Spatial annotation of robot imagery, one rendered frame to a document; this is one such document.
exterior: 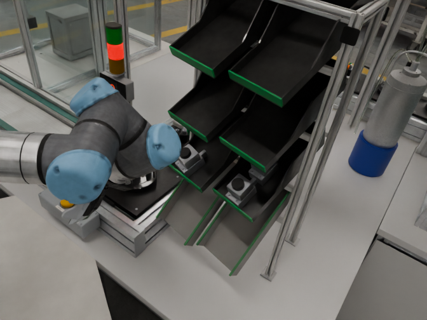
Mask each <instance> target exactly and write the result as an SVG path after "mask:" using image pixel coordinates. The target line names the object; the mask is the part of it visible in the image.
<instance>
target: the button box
mask: <svg viewBox="0 0 427 320"><path fill-rule="evenodd" d="M38 196H39V200H40V203H41V206H42V207H43V208H44V209H46V210H47V211H49V212H50V213H51V214H52V215H53V216H55V217H56V218H57V219H59V220H60V221H61V222H62V223H64V224H65V225H66V226H68V227H69V228H70V229H71V230H73V231H74V232H75V233H76V234H78V235H79V236H80V237H82V238H85V237H86V236H88V235H89V234H91V233H92V232H93V231H94V230H96V229H97V228H99V227H100V218H99V214H98V213H97V212H96V211H94V212H93V213H92V214H91V215H89V216H87V217H86V218H84V219H83V220H81V221H80V222H78V223H75V224H71V225H69V221H70V220H71V219H68V218H62V213H63V212H64V211H66V210H68V209H70V208H72V207H74V206H75V205H76V204H73V205H72V206H71V207H69V208H64V207H62V206H61V203H60V202H61V200H60V199H58V198H57V197H55V196H54V195H53V194H52V193H51V192H50V191H49V189H48V188H47V189H45V190H44V191H42V192H40V193H39V194H38Z"/></svg>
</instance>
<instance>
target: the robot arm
mask: <svg viewBox="0 0 427 320"><path fill-rule="evenodd" d="M70 108H71V110H72V111H73V112H74V113H75V114H76V116H77V117H79V119H78V121H77V122H76V124H75V125H74V127H73V129H72V131H71V132H70V134H58V133H38V132H26V131H4V130H0V182H1V183H23V184H35V185H47V188H48V189H49V191H50V192H51V193H52V194H53V195H54V196H55V197H57V198H58V199H60V200H63V199H65V200H66V201H68V202H69V203H71V204H76V205H75V206H74V207H72V208H70V209H68V210H66V211H64V212H63V213H62V218H68V219H71V220H70V221H69V225H71V224H75V223H78V222H80V221H81V220H83V219H84V218H86V217H87V216H89V215H91V214H92V213H93V212H94V211H95V210H97V209H98V207H99V206H100V204H101V202H102V199H103V197H104V196H105V194H106V192H107V189H109V187H111V188H114V189H118V190H122V191H126V190H132V189H133V183H134V182H133V179H136V178H138V177H141V176H144V175H146V174H148V173H151V172H153V171H156V170H161V169H163V168H164V167H166V166H168V165H170V164H172V163H174V162H175V161H176V160H178V158H179V156H180V153H181V142H180V138H179V136H178V134H177V132H176V131H175V130H174V129H173V128H172V127H171V126H169V125H166V124H165V123H159V124H154V125H151V124H150V123H149V122H148V121H147V120H146V119H144V118H143V117H142V116H141V115H140V114H139V113H138V112H137V111H136V110H135V109H134V108H133V107H132V106H131V105H130V104H129V103H128V102H127V101H126V100H125V99H124V98H123V96H122V95H121V94H120V93H119V91H118V90H115V89H114V88H113V87H112V86H111V85H110V84H109V83H108V82H107V81H106V80H105V79H103V78H101V77H98V78H95V79H93V80H91V81H90V82H89V83H87V84H86V85H85V86H83V87H82V88H81V89H80V90H79V91H78V92H77V93H76V94H75V96H74V97H73V98H72V100H71V102H70Z"/></svg>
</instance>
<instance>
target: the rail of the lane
mask: <svg viewBox="0 0 427 320"><path fill-rule="evenodd" d="M38 186H40V188H42V189H43V190H45V189H47V185H38ZM114 207H115V204H114V203H113V202H112V201H111V200H109V199H108V198H106V197H105V196H104V197H103V199H102V202H101V204H100V206H99V207H98V209H97V210H95V211H96V212H97V213H98V214H99V218H100V227H99V228H97V230H98V231H99V232H101V233H102V234H103V235H105V236H106V237H108V238H109V239H110V240H111V241H113V242H114V243H116V244H117V245H118V246H119V247H121V248H122V249H124V250H125V251H126V252H127V253H129V254H130V255H131V256H133V257H134V258H137V257H138V256H139V255H140V254H141V253H142V252H143V251H144V250H145V249H146V240H145V229H144V228H142V227H141V226H140V225H138V224H137V223H135V222H134V221H133V220H131V219H129V218H128V217H127V216H125V215H124V214H122V213H121V212H119V211H118V210H117V209H115V208H114Z"/></svg>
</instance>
